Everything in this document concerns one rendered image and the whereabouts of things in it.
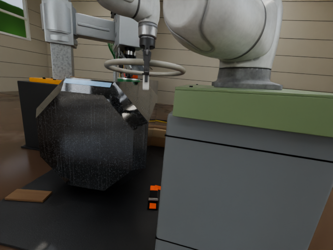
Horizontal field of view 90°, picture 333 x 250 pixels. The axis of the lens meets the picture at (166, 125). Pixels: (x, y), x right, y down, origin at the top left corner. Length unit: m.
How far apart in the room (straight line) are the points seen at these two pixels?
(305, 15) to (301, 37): 0.59
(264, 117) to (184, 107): 0.17
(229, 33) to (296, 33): 6.69
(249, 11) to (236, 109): 0.19
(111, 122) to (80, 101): 0.23
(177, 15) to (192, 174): 0.36
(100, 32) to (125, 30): 0.68
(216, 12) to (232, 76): 0.24
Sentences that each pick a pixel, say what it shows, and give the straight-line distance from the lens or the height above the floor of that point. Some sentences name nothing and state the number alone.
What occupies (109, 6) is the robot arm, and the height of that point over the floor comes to 1.13.
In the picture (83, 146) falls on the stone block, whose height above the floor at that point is 0.40.
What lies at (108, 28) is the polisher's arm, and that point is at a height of 1.40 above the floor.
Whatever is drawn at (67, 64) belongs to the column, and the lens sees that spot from 2.24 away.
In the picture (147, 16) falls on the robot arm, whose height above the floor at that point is 1.14.
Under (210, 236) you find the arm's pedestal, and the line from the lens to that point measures 0.59.
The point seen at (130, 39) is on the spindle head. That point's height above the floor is 1.20.
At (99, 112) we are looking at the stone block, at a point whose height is 0.65.
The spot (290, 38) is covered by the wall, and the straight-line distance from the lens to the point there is 6.98.
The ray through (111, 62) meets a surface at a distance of 0.94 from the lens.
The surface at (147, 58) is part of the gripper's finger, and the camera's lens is 0.81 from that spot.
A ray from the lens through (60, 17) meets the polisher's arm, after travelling 2.23.
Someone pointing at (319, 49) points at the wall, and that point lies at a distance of 7.26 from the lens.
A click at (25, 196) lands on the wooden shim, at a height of 0.03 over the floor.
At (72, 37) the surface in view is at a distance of 2.23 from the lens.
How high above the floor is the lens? 0.88
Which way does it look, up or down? 15 degrees down
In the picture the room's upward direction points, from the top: 5 degrees clockwise
